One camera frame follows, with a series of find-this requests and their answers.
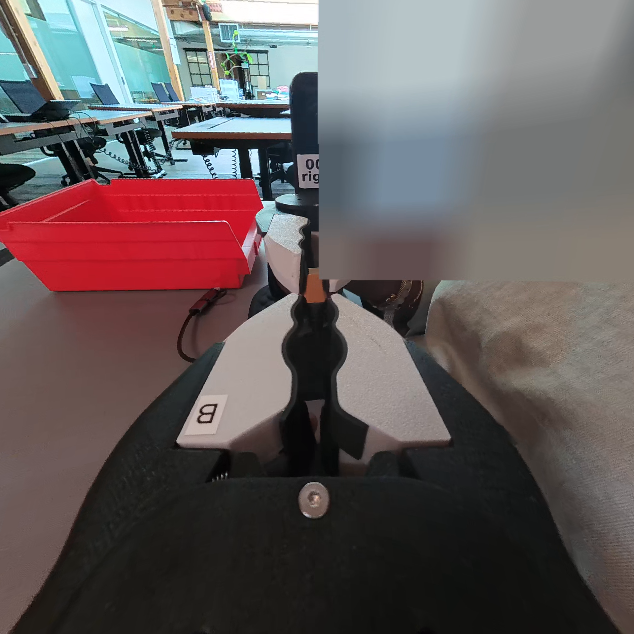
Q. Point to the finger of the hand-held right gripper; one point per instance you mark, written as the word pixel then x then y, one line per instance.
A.
pixel 339 285
pixel 285 237

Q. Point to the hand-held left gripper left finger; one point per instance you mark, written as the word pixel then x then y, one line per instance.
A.
pixel 247 366

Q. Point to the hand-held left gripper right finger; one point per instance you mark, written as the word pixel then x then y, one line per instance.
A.
pixel 386 386

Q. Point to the small orange object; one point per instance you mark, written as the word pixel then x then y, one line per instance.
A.
pixel 316 292

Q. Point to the person's right hand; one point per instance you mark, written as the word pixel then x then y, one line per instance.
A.
pixel 369 294

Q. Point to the long wooden desk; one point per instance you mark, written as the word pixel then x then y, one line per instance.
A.
pixel 257 105

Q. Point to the metal wristwatch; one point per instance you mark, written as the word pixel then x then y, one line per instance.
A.
pixel 403 292

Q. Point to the dark top office desk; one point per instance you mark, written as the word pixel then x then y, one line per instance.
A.
pixel 237 128

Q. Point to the white storage boxes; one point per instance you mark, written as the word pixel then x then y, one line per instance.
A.
pixel 228 89

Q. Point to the green climbing plant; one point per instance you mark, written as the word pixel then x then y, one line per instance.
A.
pixel 233 59

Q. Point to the black mesh chair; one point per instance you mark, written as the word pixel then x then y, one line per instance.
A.
pixel 104 93
pixel 163 91

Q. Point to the black office chair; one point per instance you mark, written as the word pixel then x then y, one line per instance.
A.
pixel 148 134
pixel 91 144
pixel 15 174

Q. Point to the wooden top office desk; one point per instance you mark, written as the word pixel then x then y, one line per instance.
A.
pixel 148 107

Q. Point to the red plastic bin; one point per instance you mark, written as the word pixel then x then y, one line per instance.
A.
pixel 124 262

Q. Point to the desk with laptop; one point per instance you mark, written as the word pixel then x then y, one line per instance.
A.
pixel 99 118

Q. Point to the black laptop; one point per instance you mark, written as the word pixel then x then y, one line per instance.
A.
pixel 24 96

